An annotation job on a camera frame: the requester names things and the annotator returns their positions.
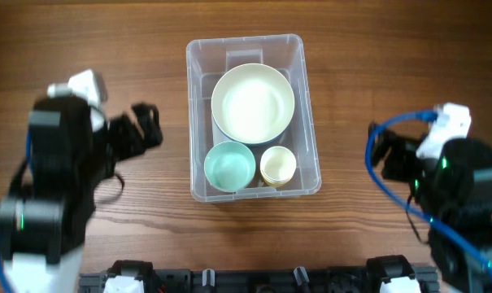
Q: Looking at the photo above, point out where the yellow cup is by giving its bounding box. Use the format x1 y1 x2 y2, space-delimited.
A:
264 179 288 188

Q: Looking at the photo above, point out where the cream cup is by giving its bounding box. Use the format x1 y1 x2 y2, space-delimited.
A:
260 146 297 183

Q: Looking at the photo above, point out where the blue plate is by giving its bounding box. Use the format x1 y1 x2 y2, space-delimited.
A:
211 118 290 147

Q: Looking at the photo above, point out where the cream plate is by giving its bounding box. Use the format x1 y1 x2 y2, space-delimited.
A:
211 63 295 142

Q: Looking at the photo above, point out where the clear plastic storage container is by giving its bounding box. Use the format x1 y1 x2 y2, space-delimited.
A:
186 34 322 203

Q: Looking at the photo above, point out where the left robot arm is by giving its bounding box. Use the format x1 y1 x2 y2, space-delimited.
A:
0 94 163 292

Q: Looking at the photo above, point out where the left blue cable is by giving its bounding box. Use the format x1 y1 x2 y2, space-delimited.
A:
0 129 33 293

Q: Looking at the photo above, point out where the green bowl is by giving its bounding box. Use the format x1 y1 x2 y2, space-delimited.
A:
204 141 256 193

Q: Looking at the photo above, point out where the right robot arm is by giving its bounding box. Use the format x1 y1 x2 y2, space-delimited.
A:
365 123 492 292

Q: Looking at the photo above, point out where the blue cable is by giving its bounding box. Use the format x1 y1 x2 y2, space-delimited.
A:
364 109 492 293
0 129 33 293

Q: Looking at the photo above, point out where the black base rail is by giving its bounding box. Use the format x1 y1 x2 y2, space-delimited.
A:
77 256 440 293

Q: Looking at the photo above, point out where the right blue cable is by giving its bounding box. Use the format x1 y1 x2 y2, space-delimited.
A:
364 109 492 293

